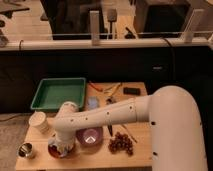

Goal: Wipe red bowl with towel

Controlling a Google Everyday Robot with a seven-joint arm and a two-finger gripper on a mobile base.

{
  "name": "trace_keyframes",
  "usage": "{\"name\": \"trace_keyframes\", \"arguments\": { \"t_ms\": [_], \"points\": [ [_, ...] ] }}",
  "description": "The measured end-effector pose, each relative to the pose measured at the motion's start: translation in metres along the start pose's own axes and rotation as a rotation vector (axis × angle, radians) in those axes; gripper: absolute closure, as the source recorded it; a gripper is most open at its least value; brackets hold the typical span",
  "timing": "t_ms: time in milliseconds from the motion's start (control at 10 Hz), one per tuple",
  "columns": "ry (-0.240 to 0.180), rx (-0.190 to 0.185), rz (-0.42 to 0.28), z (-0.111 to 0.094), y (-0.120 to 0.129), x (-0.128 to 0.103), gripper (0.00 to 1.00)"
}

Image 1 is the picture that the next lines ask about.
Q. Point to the thin wooden stick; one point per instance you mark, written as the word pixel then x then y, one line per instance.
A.
pixel 129 133

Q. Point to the small metal cup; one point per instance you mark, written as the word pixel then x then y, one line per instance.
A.
pixel 26 150

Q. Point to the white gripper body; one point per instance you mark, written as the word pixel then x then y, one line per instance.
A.
pixel 64 140

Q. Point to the yellow handled tool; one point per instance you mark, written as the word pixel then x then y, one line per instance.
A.
pixel 111 90

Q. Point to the light blue small container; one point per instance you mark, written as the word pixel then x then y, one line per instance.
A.
pixel 93 103

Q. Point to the white paper cup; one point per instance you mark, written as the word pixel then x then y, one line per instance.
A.
pixel 38 120

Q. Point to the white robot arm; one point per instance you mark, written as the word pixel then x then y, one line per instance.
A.
pixel 177 139

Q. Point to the white towel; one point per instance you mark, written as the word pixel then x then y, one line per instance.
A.
pixel 62 150

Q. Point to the bunch of red grapes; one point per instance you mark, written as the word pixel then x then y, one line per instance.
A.
pixel 121 142

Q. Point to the orange handled tool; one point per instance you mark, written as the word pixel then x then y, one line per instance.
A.
pixel 97 88

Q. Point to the purple bowl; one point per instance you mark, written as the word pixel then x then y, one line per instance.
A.
pixel 90 136

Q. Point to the black rectangular block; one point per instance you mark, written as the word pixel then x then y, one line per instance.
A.
pixel 132 91

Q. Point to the red bowl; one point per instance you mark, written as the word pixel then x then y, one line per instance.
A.
pixel 55 152

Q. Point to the green plastic tray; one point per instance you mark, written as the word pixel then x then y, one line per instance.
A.
pixel 53 92

